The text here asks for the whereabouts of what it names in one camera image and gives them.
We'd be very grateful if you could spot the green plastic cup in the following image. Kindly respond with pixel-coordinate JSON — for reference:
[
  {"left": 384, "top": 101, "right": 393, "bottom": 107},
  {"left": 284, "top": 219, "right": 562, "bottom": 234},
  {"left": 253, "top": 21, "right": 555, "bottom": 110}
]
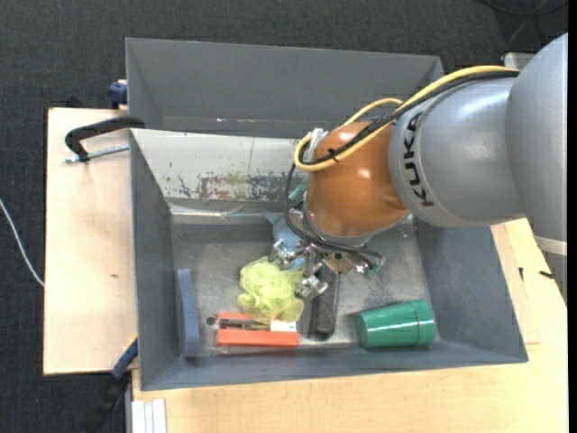
[{"left": 353, "top": 299, "right": 437, "bottom": 350}]

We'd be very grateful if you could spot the grey metal bin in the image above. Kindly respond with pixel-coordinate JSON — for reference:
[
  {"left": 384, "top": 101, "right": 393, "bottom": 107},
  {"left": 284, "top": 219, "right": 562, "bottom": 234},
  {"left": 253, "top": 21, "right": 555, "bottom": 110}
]
[{"left": 124, "top": 37, "right": 529, "bottom": 392}]

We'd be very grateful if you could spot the blue-grey flat curved piece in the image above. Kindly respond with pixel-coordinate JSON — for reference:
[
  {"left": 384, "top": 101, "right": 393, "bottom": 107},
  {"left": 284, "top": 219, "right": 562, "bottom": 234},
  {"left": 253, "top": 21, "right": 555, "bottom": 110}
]
[{"left": 176, "top": 267, "right": 201, "bottom": 359}]

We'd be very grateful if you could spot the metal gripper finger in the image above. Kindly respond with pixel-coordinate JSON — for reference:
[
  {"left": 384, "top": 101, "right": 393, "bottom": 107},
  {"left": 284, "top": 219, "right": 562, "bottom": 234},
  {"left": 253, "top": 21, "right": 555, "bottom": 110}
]
[
  {"left": 294, "top": 272, "right": 329, "bottom": 299},
  {"left": 271, "top": 238, "right": 299, "bottom": 265}
]

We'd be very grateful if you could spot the light blue cloth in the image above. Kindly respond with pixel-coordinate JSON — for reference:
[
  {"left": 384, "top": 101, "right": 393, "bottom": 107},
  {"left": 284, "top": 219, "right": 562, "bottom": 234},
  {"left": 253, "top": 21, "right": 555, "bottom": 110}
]
[{"left": 264, "top": 212, "right": 304, "bottom": 271}]

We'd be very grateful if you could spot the yellow-green mesh sponge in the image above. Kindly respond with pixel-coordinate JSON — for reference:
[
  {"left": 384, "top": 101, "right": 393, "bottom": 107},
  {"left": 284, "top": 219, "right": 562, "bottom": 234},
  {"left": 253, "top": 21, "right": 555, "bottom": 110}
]
[{"left": 237, "top": 255, "right": 306, "bottom": 326}]

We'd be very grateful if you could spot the pale wood board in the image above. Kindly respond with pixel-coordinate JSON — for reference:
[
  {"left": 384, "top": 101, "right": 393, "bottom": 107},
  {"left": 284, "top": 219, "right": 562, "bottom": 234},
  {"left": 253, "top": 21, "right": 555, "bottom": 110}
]
[{"left": 42, "top": 107, "right": 142, "bottom": 376}]

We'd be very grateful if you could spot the dark flat block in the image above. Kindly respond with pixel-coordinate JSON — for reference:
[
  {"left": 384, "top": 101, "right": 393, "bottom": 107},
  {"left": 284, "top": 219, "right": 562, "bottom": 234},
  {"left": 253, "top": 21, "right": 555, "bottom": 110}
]
[{"left": 307, "top": 266, "right": 341, "bottom": 340}]

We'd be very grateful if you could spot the orange stapler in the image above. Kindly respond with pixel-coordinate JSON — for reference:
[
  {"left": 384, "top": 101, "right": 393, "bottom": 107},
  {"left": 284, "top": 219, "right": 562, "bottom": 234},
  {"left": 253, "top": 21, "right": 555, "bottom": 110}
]
[{"left": 206, "top": 311, "right": 301, "bottom": 349}]

